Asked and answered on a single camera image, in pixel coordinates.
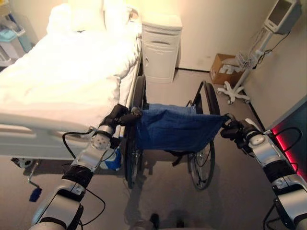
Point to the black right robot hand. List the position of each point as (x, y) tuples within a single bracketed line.
[(232, 129)]

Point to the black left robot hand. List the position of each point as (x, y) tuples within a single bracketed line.
[(120, 114)]

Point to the blue fabric wheelchair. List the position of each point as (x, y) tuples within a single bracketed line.
[(172, 134)]

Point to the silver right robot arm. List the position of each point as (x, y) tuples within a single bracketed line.
[(275, 167)]

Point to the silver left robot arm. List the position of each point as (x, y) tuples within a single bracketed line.
[(79, 172)]

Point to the white hospital bed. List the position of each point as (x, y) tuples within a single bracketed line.
[(60, 95)]

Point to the white patient monitor stand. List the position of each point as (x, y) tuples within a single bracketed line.
[(242, 72)]

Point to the brown cardboard box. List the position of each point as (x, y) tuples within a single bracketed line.
[(225, 70)]

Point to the black panel with red light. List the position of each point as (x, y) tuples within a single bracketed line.
[(291, 134)]

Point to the white blanket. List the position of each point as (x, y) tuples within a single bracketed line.
[(67, 67)]

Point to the white bedside cabinet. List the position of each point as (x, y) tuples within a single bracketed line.
[(160, 48)]

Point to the white pillow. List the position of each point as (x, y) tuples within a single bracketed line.
[(88, 14)]

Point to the grey patient monitor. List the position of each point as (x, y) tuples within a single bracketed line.
[(283, 16)]

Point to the white medical cart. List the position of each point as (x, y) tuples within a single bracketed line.
[(12, 38)]

